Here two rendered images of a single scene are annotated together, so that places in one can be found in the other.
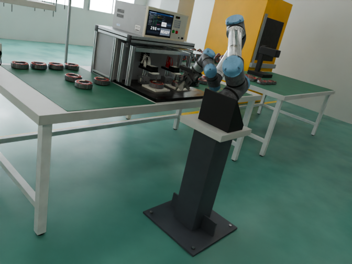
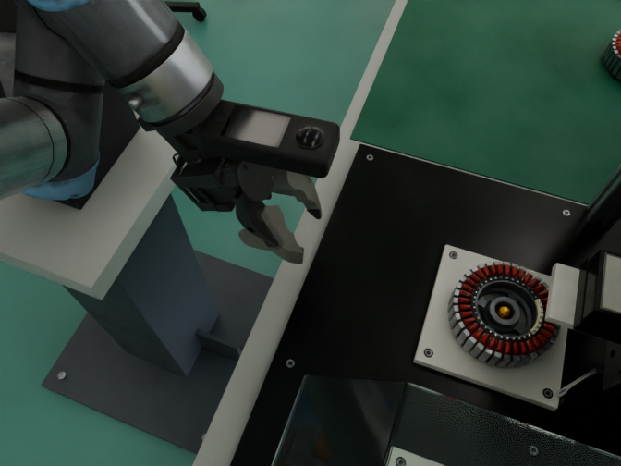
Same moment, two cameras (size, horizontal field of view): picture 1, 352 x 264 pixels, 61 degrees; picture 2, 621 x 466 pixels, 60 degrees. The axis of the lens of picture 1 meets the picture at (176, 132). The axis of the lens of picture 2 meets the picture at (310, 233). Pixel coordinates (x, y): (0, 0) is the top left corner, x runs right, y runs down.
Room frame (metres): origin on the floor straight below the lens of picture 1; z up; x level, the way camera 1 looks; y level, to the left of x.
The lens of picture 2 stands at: (2.33, -0.05, 1.34)
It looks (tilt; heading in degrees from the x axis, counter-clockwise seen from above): 60 degrees down; 161
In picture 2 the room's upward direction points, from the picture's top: straight up
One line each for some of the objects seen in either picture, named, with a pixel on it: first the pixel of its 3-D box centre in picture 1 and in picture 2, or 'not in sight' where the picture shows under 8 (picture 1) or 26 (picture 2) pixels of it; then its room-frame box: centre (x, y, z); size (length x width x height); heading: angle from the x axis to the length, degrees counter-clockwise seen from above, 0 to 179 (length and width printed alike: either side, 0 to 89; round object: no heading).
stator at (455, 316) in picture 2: (156, 84); (503, 312); (2.20, 0.21, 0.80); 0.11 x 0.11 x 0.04
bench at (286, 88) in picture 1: (267, 106); not in sight; (4.26, -1.21, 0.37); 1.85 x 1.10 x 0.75; 141
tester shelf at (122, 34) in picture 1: (146, 37); not in sight; (2.49, 0.39, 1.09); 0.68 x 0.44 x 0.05; 141
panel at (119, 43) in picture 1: (149, 61); not in sight; (2.45, 0.34, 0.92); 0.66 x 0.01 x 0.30; 141
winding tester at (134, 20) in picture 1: (150, 21); not in sight; (2.50, 0.38, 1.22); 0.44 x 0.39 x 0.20; 141
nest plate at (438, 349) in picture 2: (155, 87); (495, 321); (2.20, 0.21, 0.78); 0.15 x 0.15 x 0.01; 51
